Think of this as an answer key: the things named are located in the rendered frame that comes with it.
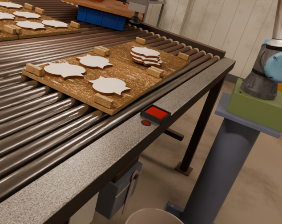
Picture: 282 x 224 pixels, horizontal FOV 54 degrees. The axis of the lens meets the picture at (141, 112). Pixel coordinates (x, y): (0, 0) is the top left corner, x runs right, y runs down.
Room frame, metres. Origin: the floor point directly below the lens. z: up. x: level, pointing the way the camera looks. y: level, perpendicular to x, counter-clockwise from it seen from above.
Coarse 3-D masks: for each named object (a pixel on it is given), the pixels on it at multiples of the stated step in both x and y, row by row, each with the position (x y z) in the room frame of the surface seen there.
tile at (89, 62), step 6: (78, 60) 1.04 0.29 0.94; (84, 60) 1.03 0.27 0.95; (90, 60) 1.05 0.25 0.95; (96, 60) 1.07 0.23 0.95; (102, 60) 1.09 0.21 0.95; (108, 60) 1.11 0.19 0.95; (84, 66) 0.99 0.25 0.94; (90, 66) 0.99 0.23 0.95; (96, 66) 1.01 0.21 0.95; (102, 66) 1.02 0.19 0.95; (108, 66) 1.06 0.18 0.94
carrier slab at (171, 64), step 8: (112, 48) 1.33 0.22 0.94; (120, 48) 1.37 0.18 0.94; (128, 48) 1.41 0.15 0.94; (152, 48) 1.54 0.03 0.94; (112, 56) 1.21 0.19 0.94; (120, 56) 1.24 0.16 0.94; (128, 56) 1.28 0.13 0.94; (160, 56) 1.42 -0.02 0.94; (168, 56) 1.47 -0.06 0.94; (176, 56) 1.51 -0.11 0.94; (128, 64) 1.17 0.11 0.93; (136, 64) 1.19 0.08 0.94; (168, 64) 1.32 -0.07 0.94; (176, 64) 1.36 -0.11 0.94; (184, 64) 1.40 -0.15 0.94; (168, 72) 1.20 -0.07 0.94
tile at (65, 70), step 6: (48, 66) 0.88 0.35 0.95; (54, 66) 0.90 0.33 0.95; (60, 66) 0.91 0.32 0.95; (66, 66) 0.93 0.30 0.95; (72, 66) 0.94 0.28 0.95; (78, 66) 0.96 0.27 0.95; (48, 72) 0.84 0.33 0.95; (54, 72) 0.84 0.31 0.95; (60, 72) 0.86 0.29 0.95; (66, 72) 0.87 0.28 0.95; (72, 72) 0.88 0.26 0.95; (78, 72) 0.90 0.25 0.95; (84, 72) 0.92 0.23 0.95; (66, 78) 0.84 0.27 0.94
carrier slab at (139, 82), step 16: (48, 80) 0.80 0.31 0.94; (64, 80) 0.83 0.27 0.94; (80, 80) 0.86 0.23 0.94; (128, 80) 0.98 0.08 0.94; (144, 80) 1.02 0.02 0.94; (160, 80) 1.08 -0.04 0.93; (80, 96) 0.75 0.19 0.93; (112, 96) 0.81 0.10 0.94; (128, 96) 0.84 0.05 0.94; (112, 112) 0.71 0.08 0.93
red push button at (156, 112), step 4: (152, 108) 0.82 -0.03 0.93; (156, 108) 0.82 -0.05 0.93; (148, 112) 0.78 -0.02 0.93; (152, 112) 0.79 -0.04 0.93; (156, 112) 0.79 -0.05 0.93; (160, 112) 0.80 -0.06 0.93; (164, 112) 0.81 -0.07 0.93; (156, 116) 0.77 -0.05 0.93; (160, 116) 0.77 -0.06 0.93; (164, 116) 0.78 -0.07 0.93
